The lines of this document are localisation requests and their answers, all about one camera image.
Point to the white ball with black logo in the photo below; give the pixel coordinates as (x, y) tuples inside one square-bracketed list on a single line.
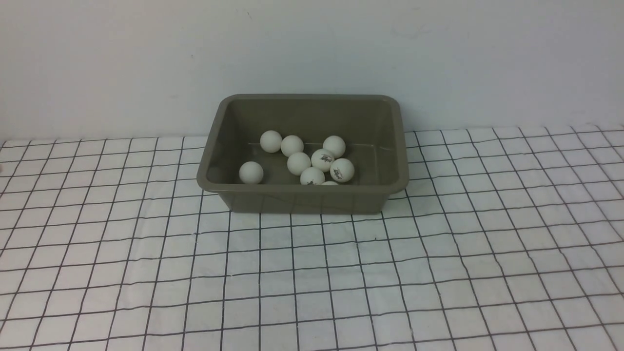
[(297, 163)]

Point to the white ball with red logo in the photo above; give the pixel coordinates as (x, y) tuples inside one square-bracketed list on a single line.
[(270, 141)]

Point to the plain white ball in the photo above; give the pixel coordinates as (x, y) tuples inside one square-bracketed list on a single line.
[(251, 173)]

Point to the white black-grid tablecloth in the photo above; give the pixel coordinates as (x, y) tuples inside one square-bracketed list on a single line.
[(505, 239)]

